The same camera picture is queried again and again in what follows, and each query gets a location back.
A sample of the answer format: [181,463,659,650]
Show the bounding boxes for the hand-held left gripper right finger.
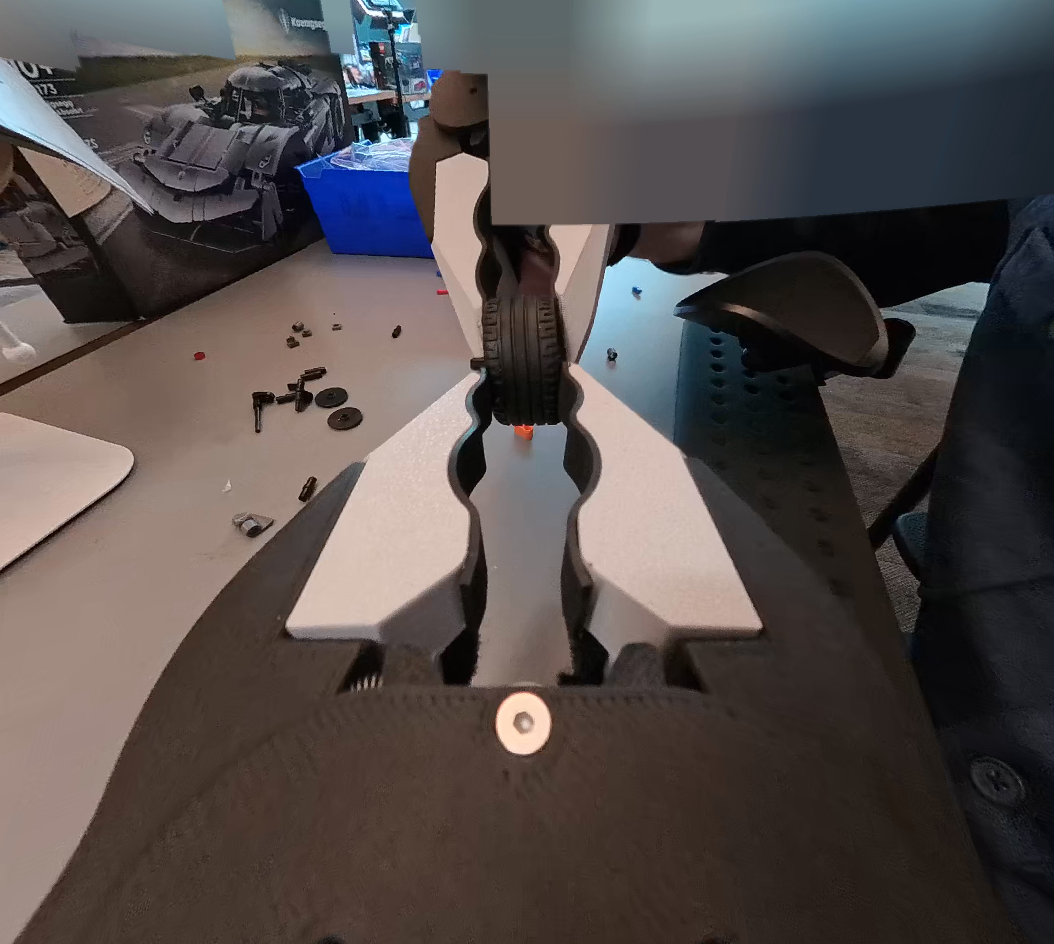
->
[562,366,765,685]

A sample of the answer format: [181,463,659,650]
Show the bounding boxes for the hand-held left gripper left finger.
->
[287,370,494,685]

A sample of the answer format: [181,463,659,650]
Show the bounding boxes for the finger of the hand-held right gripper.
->
[546,223,614,366]
[430,154,497,366]

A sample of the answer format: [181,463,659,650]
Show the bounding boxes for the black toy wheel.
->
[471,292,571,428]

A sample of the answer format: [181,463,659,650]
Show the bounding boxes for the instruction book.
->
[0,59,155,214]

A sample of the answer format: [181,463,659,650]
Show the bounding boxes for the black toy set box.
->
[0,0,357,325]

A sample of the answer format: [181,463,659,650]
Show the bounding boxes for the person's right hand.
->
[628,221,707,264]

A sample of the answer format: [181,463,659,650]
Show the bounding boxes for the blue plastic bin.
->
[296,141,438,259]

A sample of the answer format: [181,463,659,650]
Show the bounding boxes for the clear bags of toy parts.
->
[329,139,413,175]

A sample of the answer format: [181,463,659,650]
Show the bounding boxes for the dark toy axle assembly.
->
[251,365,329,435]

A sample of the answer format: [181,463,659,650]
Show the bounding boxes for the person's dark jacket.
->
[910,195,1054,944]

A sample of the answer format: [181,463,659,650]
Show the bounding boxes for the white book stand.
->
[0,318,135,573]

